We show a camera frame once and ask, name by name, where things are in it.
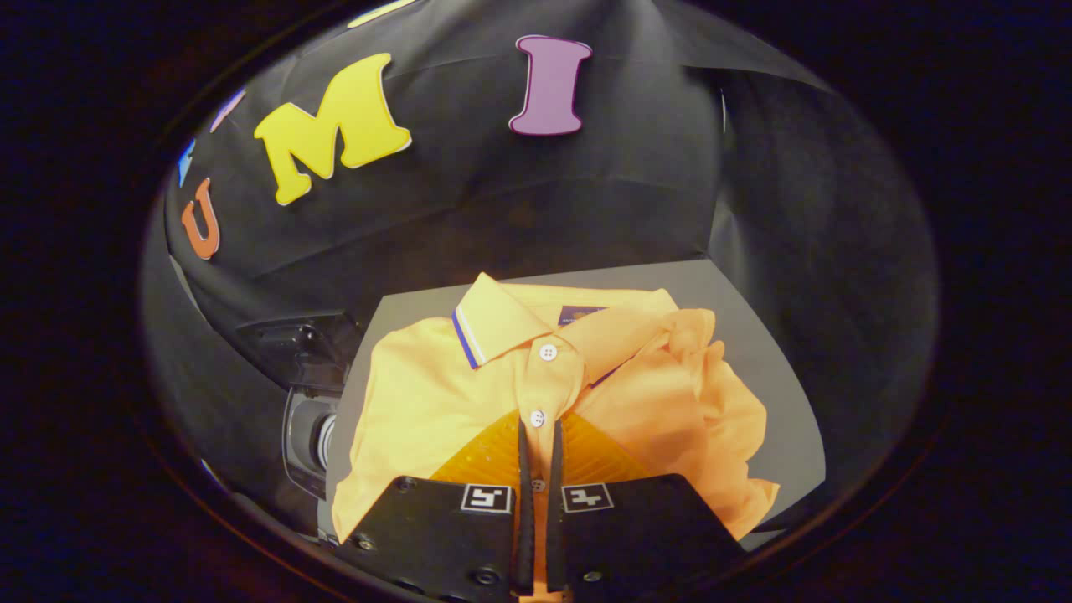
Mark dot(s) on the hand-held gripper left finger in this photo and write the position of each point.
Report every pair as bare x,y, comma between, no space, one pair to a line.
435,536

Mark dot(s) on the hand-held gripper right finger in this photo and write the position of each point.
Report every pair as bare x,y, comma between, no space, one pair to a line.
636,536

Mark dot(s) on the orange polo shirt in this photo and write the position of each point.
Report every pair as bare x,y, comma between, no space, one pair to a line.
419,394

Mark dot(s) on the dark washing machine lid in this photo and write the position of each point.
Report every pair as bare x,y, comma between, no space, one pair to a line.
301,343

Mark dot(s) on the beige cabinet with dark top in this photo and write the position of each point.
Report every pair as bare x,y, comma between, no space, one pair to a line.
754,335

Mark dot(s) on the black backdrop cloth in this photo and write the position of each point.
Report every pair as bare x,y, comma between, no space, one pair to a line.
586,193

